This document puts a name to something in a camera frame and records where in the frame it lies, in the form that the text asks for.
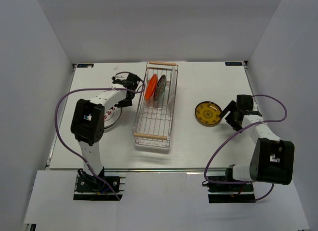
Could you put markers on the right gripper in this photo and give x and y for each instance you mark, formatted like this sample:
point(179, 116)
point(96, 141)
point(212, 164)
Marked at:
point(231, 107)

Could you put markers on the yellow patterned plate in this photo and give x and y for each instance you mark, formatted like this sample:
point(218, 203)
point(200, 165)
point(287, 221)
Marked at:
point(208, 113)

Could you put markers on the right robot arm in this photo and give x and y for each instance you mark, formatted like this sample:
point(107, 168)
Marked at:
point(272, 159)

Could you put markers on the large white plate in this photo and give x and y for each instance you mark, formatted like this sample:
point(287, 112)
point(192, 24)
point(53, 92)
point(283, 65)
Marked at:
point(171, 96)
point(111, 117)

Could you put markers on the dark patterned plate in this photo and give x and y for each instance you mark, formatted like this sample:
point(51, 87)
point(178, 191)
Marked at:
point(160, 87)

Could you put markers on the aluminium table rail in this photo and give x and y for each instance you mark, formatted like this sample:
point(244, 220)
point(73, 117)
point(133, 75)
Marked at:
point(215, 169)

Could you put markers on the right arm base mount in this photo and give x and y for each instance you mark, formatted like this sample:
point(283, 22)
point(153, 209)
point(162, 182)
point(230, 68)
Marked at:
point(228, 190)

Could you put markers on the wire dish rack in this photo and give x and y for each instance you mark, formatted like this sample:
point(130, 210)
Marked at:
point(153, 124)

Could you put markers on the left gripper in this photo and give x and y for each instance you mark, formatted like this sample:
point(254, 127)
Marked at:
point(123, 104)

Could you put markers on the orange plate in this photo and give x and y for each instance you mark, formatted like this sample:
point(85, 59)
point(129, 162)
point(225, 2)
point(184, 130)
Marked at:
point(151, 87)

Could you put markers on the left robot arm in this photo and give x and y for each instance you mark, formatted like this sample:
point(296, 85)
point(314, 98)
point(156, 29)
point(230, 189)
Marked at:
point(88, 124)

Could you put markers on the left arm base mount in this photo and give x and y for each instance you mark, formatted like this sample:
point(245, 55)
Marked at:
point(89, 188)

